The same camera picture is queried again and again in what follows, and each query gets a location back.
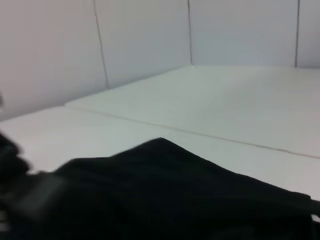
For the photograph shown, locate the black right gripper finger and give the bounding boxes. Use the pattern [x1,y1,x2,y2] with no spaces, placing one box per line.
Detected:
[0,129,66,240]
[310,198,320,240]

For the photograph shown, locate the black shirt with FREE print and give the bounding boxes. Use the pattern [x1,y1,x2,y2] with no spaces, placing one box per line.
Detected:
[24,136,320,240]

